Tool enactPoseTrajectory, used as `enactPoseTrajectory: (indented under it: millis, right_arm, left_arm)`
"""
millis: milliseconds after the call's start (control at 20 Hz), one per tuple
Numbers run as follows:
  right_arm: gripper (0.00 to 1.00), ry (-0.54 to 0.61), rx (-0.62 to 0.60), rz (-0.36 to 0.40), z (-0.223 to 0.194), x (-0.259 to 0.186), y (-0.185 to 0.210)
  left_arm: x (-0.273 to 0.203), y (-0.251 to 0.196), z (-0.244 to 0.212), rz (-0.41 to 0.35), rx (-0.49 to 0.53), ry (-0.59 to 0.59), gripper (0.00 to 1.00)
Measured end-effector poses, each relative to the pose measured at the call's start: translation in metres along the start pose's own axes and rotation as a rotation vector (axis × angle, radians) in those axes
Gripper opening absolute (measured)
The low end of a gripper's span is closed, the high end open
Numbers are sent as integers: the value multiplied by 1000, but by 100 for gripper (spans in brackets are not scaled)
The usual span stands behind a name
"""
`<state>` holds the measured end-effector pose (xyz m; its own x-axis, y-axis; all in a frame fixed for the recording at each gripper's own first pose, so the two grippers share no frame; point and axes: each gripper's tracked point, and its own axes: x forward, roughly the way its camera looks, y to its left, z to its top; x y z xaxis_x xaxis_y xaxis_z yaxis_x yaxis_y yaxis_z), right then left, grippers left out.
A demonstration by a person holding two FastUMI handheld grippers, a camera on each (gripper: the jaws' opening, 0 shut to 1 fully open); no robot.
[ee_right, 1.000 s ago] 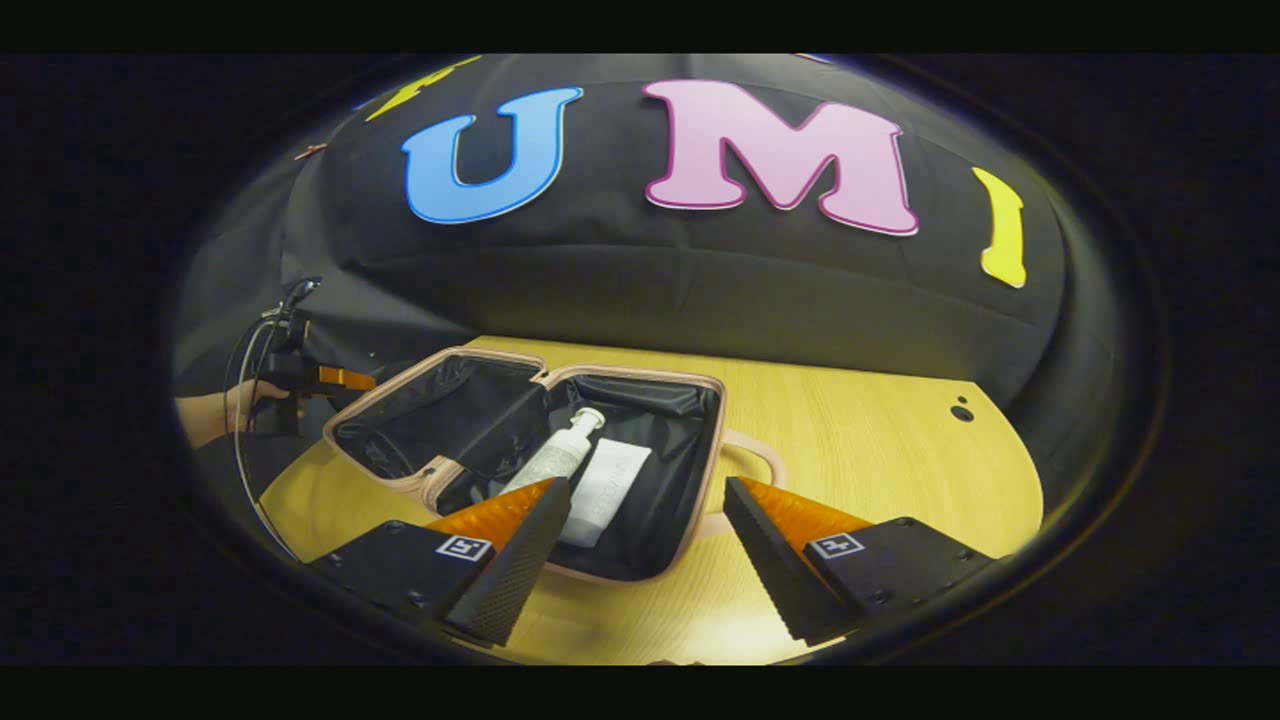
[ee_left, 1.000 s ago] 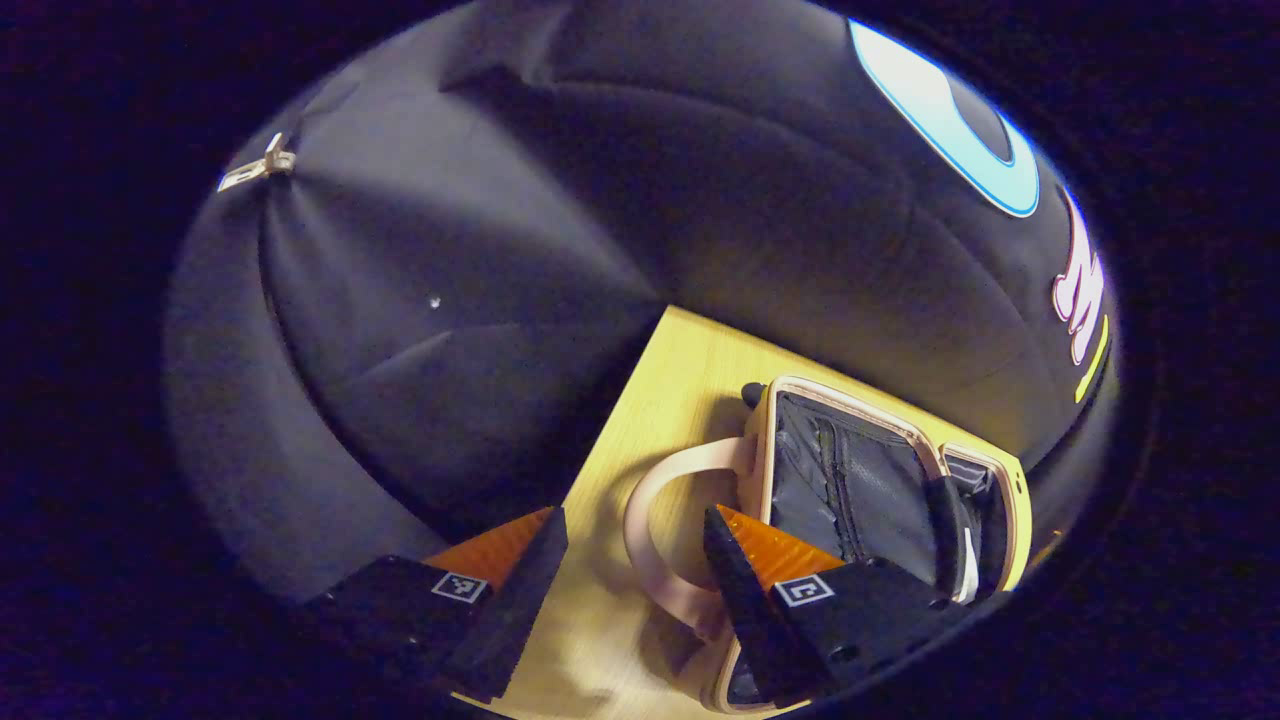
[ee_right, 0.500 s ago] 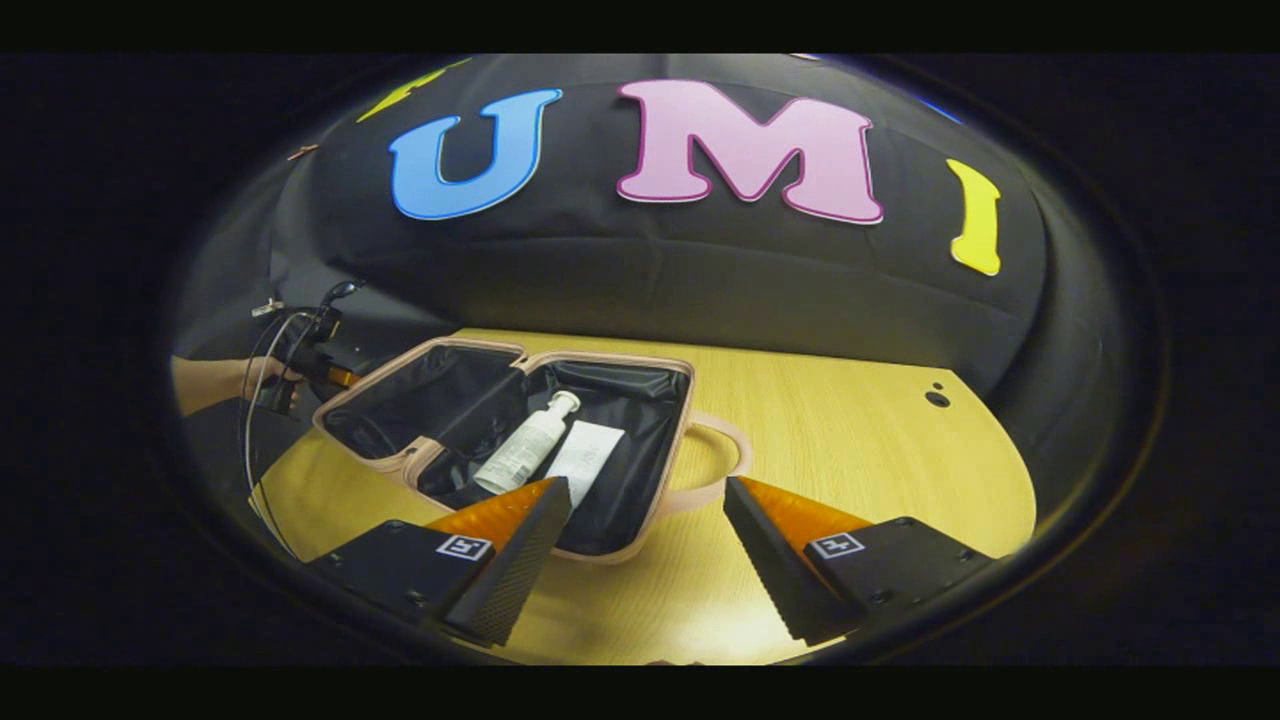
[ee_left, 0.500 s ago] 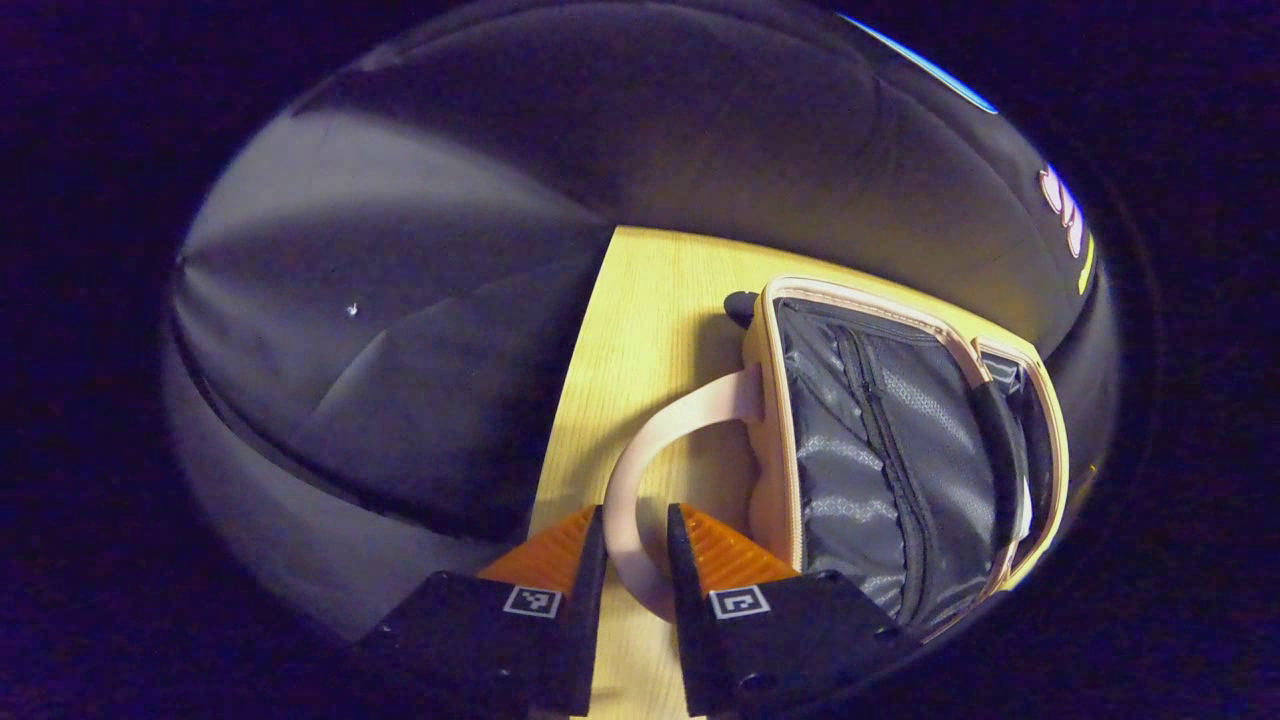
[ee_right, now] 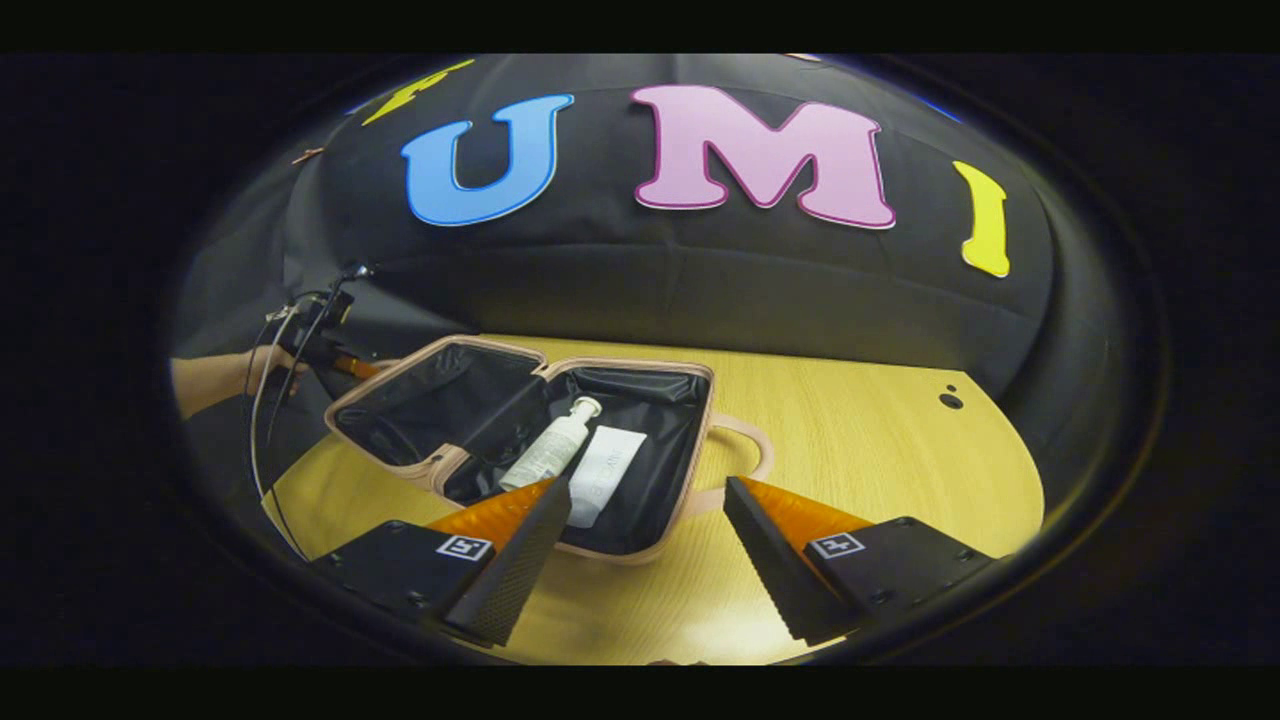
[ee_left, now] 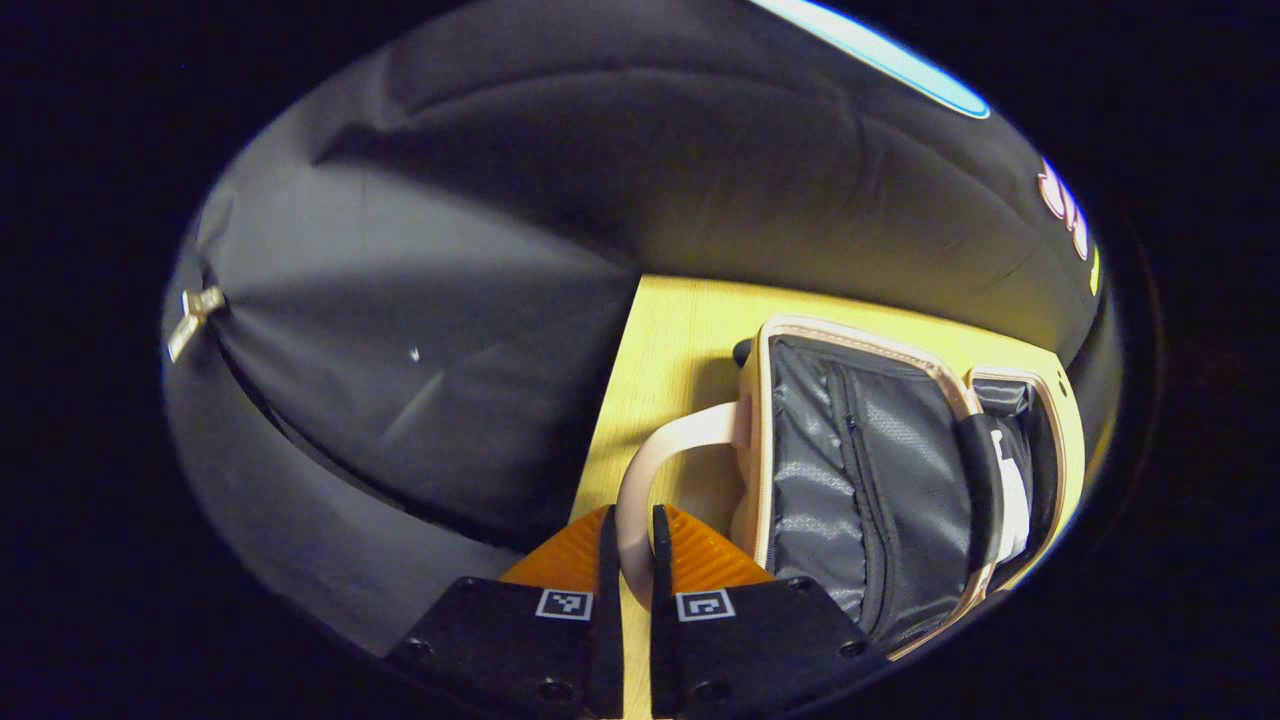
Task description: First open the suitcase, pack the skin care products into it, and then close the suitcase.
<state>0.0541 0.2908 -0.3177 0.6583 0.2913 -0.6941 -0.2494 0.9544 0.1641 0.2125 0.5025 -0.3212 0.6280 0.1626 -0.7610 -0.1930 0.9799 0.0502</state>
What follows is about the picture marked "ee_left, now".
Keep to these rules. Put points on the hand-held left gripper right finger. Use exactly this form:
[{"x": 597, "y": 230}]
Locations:
[{"x": 662, "y": 640}]

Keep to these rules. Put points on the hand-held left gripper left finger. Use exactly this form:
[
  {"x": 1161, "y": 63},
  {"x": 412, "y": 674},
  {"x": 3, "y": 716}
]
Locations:
[{"x": 610, "y": 640}]

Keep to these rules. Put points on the pink suitcase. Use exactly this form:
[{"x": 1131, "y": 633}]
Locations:
[{"x": 880, "y": 470}]

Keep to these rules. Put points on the white pump bottle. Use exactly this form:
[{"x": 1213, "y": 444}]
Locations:
[{"x": 1016, "y": 510}]

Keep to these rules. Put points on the black backdrop cloth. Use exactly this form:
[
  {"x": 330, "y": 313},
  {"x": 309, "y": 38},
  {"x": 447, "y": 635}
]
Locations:
[{"x": 450, "y": 250}]

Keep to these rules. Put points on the small cloth clip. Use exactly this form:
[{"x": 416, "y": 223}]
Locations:
[{"x": 195, "y": 313}]

